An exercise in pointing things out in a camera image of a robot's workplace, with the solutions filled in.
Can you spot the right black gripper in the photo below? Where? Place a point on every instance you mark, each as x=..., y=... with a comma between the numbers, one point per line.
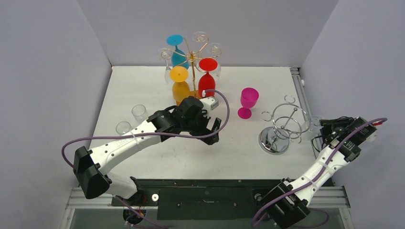
x=331, y=125

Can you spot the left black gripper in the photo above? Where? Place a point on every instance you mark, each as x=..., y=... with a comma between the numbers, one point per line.
x=205, y=119

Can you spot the clear glass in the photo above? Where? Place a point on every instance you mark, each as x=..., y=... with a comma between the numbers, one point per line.
x=165, y=54
x=215, y=50
x=312, y=128
x=124, y=128
x=140, y=113
x=200, y=37

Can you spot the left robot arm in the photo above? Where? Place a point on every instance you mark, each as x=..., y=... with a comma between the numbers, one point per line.
x=92, y=167

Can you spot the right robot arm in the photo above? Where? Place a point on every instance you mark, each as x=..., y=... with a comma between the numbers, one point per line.
x=287, y=203

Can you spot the yellow plastic wine glass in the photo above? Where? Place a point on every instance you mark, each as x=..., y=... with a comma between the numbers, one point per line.
x=180, y=88

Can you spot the red plastic wine glass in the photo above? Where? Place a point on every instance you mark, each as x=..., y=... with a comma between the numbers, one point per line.
x=207, y=81

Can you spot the pink plastic wine glass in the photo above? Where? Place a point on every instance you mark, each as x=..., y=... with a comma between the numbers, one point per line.
x=249, y=98

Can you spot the blue plastic wine glass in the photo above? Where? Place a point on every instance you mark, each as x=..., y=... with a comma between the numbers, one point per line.
x=178, y=57

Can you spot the clear glass on gold rack back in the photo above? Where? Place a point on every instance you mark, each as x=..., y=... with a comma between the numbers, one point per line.
x=200, y=37

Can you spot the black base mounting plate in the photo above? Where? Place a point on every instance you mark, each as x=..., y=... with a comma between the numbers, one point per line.
x=199, y=199

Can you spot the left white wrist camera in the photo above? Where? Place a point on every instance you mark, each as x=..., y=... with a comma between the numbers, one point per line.
x=209, y=103

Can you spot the chrome wire glass rack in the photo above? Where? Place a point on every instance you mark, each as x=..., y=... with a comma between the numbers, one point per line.
x=286, y=121

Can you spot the gold wire glass rack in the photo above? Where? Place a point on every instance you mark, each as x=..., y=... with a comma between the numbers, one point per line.
x=194, y=56

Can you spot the aluminium rail right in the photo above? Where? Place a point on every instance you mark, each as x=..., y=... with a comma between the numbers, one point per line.
x=299, y=85

